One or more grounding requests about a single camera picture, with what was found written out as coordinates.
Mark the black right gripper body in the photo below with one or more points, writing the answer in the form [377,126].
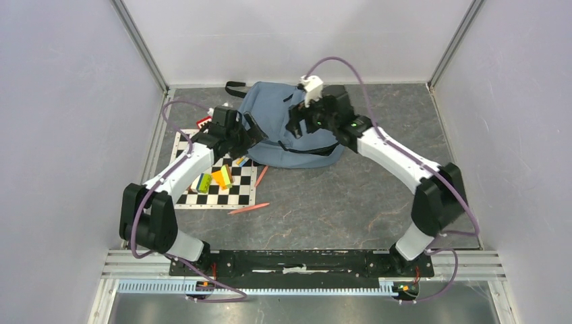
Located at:
[314,116]

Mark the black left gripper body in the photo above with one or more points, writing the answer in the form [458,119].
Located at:
[241,140]

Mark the blue student backpack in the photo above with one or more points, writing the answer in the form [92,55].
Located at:
[268,103]

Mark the orange pencil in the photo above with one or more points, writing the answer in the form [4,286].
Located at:
[249,208]
[261,175]

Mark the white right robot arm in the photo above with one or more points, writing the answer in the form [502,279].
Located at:
[438,191]

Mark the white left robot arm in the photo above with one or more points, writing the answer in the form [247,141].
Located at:
[148,221]

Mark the yellow tipped white marker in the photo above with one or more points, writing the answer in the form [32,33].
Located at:
[240,161]

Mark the blue tipped white marker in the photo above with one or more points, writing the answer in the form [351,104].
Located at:
[245,163]

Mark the red white toy block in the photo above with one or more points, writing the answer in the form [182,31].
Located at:
[202,122]

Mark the orange yellow toy block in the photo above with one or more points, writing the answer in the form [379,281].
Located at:
[223,177]

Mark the green toy block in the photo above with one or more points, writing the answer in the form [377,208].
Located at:
[204,182]

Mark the black white chessboard mat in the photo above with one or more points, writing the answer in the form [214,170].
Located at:
[242,194]

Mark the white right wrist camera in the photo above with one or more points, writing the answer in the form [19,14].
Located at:
[313,87]

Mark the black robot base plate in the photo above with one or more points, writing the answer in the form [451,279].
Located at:
[301,269]

